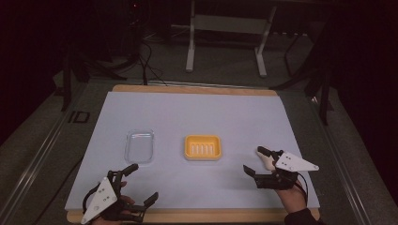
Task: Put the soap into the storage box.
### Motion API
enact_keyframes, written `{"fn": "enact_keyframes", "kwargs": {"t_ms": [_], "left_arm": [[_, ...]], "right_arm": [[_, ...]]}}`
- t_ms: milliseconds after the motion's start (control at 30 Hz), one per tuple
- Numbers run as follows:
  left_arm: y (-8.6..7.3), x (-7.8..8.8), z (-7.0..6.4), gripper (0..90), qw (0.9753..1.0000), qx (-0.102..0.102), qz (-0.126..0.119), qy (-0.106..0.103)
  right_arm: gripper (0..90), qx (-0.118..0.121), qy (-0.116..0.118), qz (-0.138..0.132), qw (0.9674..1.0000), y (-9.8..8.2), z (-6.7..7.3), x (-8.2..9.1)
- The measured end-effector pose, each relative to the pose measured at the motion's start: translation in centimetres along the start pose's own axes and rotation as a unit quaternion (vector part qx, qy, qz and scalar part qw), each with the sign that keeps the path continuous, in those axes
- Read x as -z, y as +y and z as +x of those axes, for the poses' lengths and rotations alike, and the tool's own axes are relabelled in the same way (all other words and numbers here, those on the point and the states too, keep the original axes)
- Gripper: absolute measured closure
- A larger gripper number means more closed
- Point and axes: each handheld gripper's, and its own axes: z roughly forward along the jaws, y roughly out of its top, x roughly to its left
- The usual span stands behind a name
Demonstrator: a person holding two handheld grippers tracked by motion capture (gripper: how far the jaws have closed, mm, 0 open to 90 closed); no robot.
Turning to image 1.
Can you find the yellow soap dish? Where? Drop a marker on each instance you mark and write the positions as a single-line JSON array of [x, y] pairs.
[[202, 147]]

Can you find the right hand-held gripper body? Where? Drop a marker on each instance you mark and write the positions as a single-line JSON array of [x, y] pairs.
[[294, 163]]

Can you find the white metal stand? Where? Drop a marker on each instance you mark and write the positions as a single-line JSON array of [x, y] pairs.
[[230, 24]]

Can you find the aluminium floor rail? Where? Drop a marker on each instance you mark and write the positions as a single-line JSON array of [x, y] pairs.
[[344, 178], [37, 156]]

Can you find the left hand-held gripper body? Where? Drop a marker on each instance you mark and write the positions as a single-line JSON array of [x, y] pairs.
[[103, 195]]

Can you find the person's left hand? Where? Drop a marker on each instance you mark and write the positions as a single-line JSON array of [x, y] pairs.
[[129, 200]]

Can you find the clear plastic tray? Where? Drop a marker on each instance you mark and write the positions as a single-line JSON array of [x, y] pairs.
[[139, 146]]

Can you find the black metal stand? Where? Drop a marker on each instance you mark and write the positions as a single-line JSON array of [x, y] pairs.
[[66, 90], [324, 103]]

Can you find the pale blue table mat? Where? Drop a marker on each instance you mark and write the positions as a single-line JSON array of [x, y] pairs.
[[203, 112]]

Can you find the cream soap bar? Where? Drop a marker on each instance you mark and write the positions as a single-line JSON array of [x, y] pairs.
[[268, 162]]

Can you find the person's right hand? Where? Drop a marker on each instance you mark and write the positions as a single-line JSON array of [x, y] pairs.
[[294, 200]]

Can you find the silver metal bar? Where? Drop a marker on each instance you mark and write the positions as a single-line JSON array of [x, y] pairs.
[[194, 84]]

